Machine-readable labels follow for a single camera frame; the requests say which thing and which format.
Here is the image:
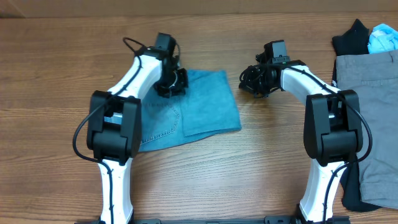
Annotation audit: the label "light blue denim jeans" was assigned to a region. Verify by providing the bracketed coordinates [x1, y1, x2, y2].
[139, 70, 241, 152]

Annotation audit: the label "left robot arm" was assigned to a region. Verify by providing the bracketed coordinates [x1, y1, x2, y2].
[82, 33, 188, 223]

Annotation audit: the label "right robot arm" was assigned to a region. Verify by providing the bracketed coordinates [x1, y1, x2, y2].
[239, 40, 367, 223]

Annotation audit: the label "black garment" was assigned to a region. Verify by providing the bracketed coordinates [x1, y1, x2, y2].
[332, 19, 381, 212]

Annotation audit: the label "grey shorts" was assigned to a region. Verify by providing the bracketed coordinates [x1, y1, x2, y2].
[336, 50, 397, 208]

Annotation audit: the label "light blue crumpled cloth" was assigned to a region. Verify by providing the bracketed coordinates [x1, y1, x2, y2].
[368, 24, 397, 54]

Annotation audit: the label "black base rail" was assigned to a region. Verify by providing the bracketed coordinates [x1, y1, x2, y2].
[75, 215, 351, 224]

